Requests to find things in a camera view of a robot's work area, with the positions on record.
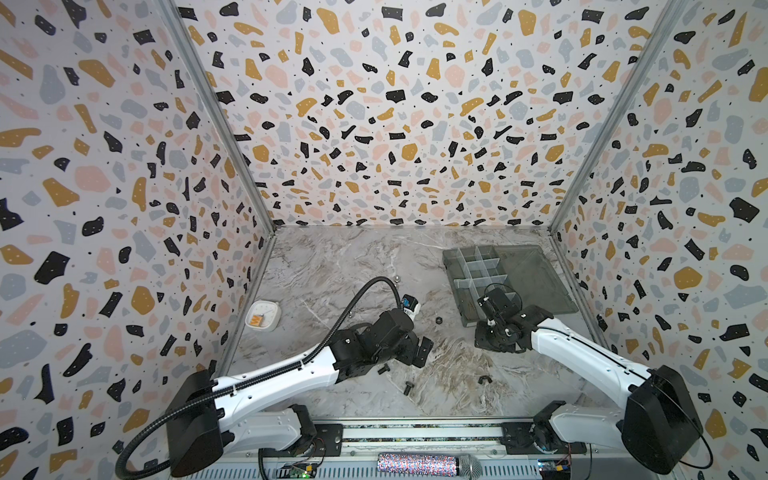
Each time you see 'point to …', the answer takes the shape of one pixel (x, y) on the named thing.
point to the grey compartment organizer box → (527, 272)
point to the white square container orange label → (263, 315)
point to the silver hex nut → (397, 279)
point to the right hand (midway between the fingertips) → (475, 335)
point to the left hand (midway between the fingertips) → (421, 336)
